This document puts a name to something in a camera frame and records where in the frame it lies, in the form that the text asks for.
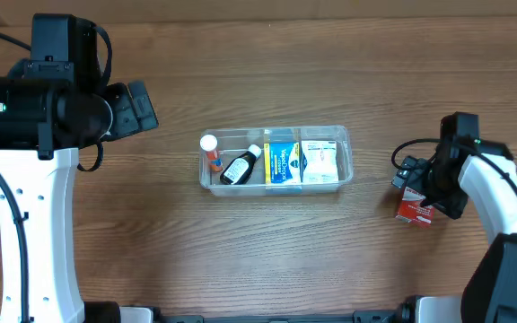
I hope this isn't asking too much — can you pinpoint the red medicine box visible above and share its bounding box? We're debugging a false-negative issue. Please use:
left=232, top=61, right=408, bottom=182
left=395, top=187, right=434, bottom=228

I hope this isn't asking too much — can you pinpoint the orange tube white cap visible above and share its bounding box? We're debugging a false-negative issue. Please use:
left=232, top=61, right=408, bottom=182
left=199, top=135, right=223, bottom=172

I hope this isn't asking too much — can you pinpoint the white medicine box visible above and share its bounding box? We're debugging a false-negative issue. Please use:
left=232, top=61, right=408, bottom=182
left=301, top=140, right=339, bottom=184

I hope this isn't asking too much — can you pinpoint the dark syrup bottle white cap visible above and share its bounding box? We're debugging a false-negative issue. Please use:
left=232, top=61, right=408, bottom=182
left=220, top=144, right=262, bottom=185

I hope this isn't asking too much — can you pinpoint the blue cough drops box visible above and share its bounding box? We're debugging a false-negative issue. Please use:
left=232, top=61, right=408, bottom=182
left=263, top=142, right=301, bottom=185

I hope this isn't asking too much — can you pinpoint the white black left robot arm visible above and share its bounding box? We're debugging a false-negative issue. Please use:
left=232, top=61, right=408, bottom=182
left=0, top=13, right=158, bottom=323

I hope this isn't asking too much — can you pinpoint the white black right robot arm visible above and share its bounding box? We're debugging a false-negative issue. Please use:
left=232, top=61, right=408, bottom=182
left=389, top=112, right=517, bottom=322

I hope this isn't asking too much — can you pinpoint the clear plastic container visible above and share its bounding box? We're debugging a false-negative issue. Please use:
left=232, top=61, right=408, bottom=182
left=199, top=125, right=355, bottom=196

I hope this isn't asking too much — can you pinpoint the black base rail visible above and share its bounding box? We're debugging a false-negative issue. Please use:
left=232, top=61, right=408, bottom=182
left=83, top=296, right=419, bottom=323

